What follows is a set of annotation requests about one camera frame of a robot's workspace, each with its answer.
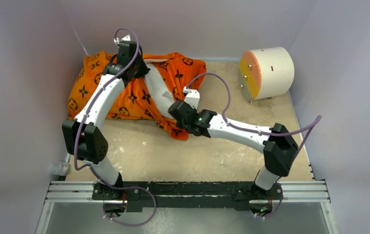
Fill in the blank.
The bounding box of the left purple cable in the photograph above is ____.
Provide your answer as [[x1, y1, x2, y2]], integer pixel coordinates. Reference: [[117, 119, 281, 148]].
[[73, 27, 157, 227]]

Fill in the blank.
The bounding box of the orange patterned pillowcase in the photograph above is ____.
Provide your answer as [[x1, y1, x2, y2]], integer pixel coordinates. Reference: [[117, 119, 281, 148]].
[[67, 51, 206, 140]]

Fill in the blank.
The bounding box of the small white jar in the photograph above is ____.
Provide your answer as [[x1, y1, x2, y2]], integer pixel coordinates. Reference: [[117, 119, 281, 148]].
[[51, 161, 71, 176]]

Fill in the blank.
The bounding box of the white cylinder with orange face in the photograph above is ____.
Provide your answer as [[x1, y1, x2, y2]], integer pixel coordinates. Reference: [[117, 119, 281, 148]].
[[238, 47, 295, 103]]

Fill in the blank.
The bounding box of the aluminium rail frame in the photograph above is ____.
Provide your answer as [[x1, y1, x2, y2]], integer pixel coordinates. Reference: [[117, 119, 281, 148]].
[[45, 180, 338, 234]]

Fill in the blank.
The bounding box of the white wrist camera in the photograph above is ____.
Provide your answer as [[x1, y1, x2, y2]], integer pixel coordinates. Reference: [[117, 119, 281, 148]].
[[183, 87, 200, 109], [113, 34, 131, 46]]

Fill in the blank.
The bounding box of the purple cable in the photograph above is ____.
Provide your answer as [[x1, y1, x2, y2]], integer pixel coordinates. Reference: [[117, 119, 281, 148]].
[[185, 72, 322, 220], [73, 27, 157, 227]]

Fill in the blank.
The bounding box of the white pillow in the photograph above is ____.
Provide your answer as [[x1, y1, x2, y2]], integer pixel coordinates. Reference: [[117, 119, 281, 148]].
[[144, 59, 175, 119]]

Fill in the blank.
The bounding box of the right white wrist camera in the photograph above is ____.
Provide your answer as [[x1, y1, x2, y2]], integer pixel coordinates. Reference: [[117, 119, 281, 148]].
[[183, 87, 200, 109]]

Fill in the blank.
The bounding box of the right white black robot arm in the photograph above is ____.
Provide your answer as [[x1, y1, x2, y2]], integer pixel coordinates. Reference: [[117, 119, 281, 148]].
[[168, 100, 299, 198]]

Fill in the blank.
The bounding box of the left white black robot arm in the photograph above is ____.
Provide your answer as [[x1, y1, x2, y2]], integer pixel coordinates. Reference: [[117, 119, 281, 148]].
[[62, 40, 149, 199]]

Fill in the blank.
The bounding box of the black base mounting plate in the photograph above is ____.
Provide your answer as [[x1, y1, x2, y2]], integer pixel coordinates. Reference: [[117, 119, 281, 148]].
[[92, 181, 283, 216]]

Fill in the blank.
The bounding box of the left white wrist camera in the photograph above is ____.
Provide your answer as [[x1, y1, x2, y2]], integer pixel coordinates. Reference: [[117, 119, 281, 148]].
[[113, 34, 131, 46]]

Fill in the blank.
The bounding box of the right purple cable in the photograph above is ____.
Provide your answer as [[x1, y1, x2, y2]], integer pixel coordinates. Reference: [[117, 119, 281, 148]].
[[185, 72, 322, 220]]

